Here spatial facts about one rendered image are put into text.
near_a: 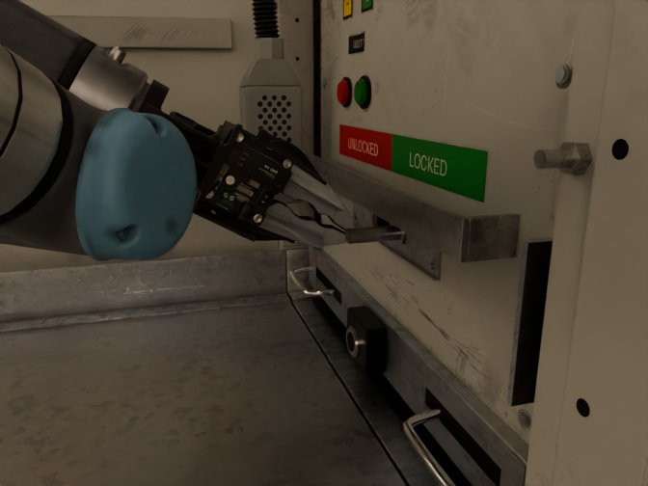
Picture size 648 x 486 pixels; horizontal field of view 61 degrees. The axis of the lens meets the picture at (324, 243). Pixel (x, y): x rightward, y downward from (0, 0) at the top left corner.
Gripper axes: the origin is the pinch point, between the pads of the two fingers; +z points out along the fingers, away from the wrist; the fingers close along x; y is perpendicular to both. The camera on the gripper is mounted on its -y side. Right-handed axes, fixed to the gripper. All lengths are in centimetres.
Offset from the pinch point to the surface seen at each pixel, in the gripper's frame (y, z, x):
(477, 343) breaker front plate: 15.4, 7.4, -1.9
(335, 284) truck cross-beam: -15.0, 9.7, -7.6
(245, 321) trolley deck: -20.5, 3.5, -18.1
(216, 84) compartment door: -38.5, -12.0, 8.0
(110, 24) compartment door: -38.9, -28.0, 7.8
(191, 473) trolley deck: 8.2, -4.4, -22.4
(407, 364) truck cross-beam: 6.5, 9.5, -7.7
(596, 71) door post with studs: 27.8, -5.5, 12.0
